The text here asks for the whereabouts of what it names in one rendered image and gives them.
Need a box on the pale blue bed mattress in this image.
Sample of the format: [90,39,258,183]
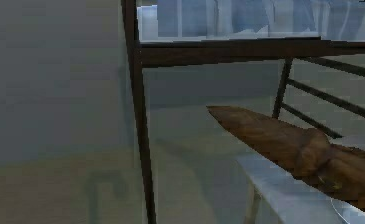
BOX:
[136,0,365,43]

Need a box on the brown cloth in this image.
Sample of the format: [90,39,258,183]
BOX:
[206,105,365,216]

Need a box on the pale grey table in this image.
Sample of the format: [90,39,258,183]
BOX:
[235,153,365,224]

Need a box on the dark brown bunk bed frame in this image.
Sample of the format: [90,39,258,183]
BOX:
[120,0,365,224]

